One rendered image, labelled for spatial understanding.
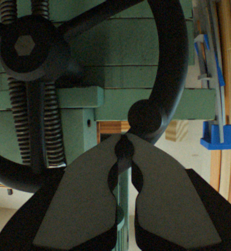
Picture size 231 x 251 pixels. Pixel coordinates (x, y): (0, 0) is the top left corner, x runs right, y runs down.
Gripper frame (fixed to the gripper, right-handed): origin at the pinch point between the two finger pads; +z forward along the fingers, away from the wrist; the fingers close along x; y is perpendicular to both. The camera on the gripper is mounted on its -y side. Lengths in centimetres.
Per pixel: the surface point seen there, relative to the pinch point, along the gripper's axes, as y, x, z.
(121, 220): 42.5, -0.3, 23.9
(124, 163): 4.8, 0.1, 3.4
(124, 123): 17.3, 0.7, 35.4
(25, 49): -5.3, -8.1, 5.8
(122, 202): 56, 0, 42
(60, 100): 2.7, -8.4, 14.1
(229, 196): 147, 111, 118
